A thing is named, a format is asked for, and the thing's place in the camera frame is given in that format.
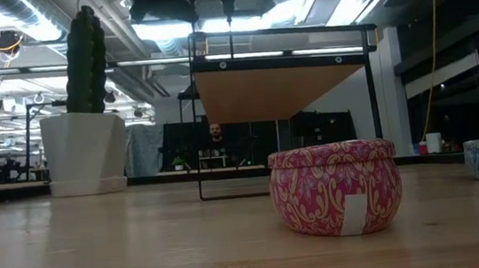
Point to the red cup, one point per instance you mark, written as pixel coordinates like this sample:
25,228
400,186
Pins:
422,149

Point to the small green potted plant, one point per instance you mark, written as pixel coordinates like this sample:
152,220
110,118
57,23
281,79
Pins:
177,162

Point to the pink patterned candle tin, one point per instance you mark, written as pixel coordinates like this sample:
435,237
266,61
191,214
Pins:
316,188

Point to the wooden shelf riser black frame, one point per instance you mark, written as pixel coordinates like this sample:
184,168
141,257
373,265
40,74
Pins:
270,90

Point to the person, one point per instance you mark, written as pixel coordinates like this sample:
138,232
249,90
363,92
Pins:
216,134

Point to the white faceted plant pot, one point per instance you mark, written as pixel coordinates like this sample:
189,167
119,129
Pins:
85,154

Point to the black desk partition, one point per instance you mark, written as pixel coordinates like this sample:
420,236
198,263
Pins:
323,127

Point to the grey covered cabinet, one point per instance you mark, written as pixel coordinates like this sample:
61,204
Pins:
143,148

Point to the dark green cactus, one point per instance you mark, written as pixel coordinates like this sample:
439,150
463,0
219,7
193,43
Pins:
84,61

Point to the black aluminium rig frame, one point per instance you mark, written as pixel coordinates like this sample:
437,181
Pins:
159,179

